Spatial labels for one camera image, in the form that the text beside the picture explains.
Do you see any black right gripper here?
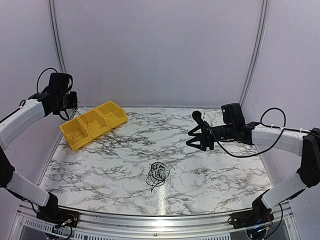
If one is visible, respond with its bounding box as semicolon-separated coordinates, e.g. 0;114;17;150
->
186;123;235;152

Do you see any red wire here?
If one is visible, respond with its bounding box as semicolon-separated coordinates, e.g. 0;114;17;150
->
71;108;90;141

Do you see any cable bundle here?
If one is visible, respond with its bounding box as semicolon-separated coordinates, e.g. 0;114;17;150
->
145;161;176;193

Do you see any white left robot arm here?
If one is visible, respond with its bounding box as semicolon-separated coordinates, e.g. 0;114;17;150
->
0;71;78;223

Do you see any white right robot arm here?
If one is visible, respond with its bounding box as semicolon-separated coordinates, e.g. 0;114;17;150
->
186;121;320;224

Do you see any yellow plastic bin middle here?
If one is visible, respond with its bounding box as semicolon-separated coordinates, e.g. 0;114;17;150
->
76;109;111;140

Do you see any yellow plastic bin right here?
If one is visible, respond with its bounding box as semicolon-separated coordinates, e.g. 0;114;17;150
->
96;101;129;129

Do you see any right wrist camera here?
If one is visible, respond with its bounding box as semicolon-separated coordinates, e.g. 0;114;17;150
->
192;110;208;126

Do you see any aluminium corner post left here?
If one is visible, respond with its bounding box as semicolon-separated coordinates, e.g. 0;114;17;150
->
48;0;68;74

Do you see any aluminium corner post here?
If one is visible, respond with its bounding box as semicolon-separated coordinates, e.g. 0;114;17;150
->
239;0;270;107
48;0;68;74

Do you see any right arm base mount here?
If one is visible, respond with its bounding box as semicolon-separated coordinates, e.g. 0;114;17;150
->
227;196;274;229

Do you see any aluminium corner post right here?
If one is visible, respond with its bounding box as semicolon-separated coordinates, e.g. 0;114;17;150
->
239;0;270;107

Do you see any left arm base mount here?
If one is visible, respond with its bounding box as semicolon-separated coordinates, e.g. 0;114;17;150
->
36;194;80;228

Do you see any aluminium front rail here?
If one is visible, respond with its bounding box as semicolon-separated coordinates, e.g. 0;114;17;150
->
8;201;302;240

